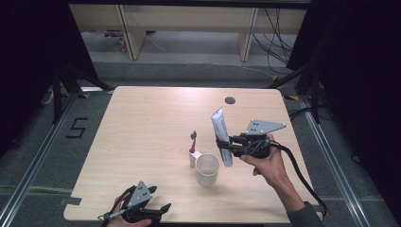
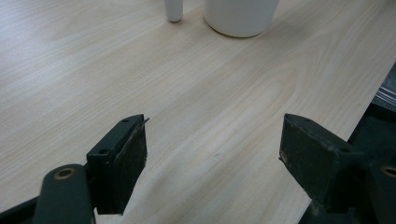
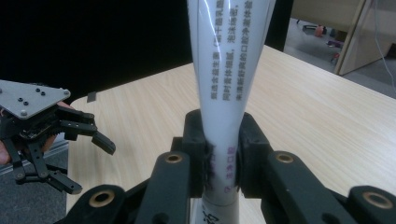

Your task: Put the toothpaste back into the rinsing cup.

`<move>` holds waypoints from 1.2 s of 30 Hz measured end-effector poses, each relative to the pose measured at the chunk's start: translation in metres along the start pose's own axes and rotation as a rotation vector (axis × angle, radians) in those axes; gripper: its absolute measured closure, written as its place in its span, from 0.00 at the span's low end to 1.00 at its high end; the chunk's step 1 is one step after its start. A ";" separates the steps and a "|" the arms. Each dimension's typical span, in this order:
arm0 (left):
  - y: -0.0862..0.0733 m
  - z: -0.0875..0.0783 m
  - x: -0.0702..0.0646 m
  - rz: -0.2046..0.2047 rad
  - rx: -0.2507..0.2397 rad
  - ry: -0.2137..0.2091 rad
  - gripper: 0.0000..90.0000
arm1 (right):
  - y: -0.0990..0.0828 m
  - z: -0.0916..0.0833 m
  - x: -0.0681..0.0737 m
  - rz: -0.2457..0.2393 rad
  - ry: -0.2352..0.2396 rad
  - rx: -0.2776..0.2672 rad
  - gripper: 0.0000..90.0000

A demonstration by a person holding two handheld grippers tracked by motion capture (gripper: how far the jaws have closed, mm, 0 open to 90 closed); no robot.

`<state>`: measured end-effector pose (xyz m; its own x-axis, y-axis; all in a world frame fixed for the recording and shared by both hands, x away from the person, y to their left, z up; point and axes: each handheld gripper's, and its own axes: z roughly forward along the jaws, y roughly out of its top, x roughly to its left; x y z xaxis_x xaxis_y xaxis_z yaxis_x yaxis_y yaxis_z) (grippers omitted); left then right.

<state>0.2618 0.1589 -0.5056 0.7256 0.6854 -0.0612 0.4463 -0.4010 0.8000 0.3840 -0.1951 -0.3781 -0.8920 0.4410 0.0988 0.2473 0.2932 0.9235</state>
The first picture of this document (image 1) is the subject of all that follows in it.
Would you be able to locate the white cup with handle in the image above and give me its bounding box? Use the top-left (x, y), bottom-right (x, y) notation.
top-left (187, 149), bottom-right (221, 187)

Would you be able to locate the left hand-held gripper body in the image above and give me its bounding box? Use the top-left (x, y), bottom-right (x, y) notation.
top-left (121, 180), bottom-right (162, 225)

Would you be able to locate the person's right hand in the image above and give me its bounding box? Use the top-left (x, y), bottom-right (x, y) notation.
top-left (240, 133), bottom-right (290, 190)

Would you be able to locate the grey tape strip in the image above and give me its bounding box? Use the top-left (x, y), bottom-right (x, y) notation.
top-left (59, 196), bottom-right (83, 206)

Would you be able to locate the left hand-held gripper cable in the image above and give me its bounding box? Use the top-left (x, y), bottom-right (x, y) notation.
top-left (97, 185), bottom-right (137, 222)

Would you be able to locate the white and purple toothpaste tube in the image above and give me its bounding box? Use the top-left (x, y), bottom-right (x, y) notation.
top-left (210, 107), bottom-right (235, 168)

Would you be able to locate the bundle of black cables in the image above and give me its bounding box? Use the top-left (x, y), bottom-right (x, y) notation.
top-left (252, 8), bottom-right (294, 76)

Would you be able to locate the hand-held gripper cable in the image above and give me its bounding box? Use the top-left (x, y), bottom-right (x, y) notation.
top-left (269, 140), bottom-right (329, 218)
top-left (97, 185), bottom-right (137, 222)

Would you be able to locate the small pink object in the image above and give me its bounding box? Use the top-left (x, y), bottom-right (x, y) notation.
top-left (102, 29), bottom-right (127, 53)

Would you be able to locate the beige wooden desk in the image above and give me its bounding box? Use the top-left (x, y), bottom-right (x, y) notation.
top-left (69, 3), bottom-right (308, 62)

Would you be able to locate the aluminium floor rail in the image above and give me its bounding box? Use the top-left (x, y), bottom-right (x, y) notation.
top-left (297, 94), bottom-right (374, 227)
top-left (0, 93), bottom-right (78, 227)

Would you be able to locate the person's left hand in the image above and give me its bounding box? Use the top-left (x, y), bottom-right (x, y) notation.
top-left (107, 193), bottom-right (152, 227)

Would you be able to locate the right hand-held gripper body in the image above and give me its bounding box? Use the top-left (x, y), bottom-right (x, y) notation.
top-left (232, 118), bottom-right (288, 159)

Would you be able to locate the black floor cable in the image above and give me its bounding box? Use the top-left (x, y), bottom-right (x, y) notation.
top-left (288, 106), bottom-right (313, 122)

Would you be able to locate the pink toothbrush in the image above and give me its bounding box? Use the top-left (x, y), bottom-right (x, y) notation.
top-left (188, 131), bottom-right (199, 154)

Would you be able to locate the dark curtain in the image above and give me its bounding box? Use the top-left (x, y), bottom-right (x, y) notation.
top-left (287, 0), bottom-right (401, 218)
top-left (0, 0), bottom-right (99, 159)

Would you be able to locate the right hand-held gripper cable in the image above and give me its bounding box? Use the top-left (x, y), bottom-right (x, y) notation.
top-left (269, 140), bottom-right (329, 218)

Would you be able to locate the black metal stand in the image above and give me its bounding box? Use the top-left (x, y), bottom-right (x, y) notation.
top-left (266, 61), bottom-right (323, 126)
top-left (51, 62), bottom-right (113, 126)

